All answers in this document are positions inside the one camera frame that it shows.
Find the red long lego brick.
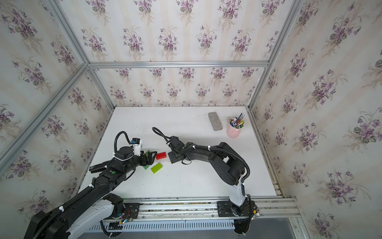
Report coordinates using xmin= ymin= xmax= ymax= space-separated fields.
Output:
xmin=156 ymin=152 xmax=167 ymax=160

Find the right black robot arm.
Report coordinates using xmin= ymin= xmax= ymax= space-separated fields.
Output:
xmin=152 ymin=127 xmax=258 ymax=219

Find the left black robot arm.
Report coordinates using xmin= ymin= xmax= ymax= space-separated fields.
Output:
xmin=24 ymin=138 xmax=157 ymax=239

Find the aluminium mounting rail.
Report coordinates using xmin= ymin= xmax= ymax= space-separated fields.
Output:
xmin=52 ymin=195 xmax=302 ymax=223

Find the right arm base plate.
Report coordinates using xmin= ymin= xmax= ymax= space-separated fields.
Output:
xmin=217 ymin=199 xmax=258 ymax=217

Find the pink pen cup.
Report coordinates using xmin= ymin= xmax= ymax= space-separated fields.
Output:
xmin=226 ymin=123 xmax=241 ymax=138

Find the white slotted cable duct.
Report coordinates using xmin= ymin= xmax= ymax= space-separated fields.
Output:
xmin=103 ymin=219 xmax=235 ymax=233

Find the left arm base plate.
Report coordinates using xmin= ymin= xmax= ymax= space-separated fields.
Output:
xmin=110 ymin=203 xmax=140 ymax=221

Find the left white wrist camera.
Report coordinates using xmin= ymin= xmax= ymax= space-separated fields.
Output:
xmin=131 ymin=137 xmax=142 ymax=157

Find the lime long lego brick front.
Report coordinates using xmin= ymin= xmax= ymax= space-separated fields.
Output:
xmin=150 ymin=163 xmax=163 ymax=174

